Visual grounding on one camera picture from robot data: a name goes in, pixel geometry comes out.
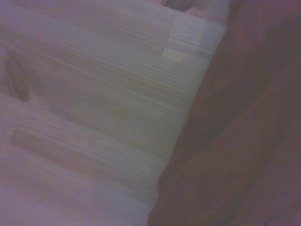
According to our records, rust red shorts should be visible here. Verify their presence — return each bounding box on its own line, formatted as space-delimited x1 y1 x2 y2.
147 0 301 226

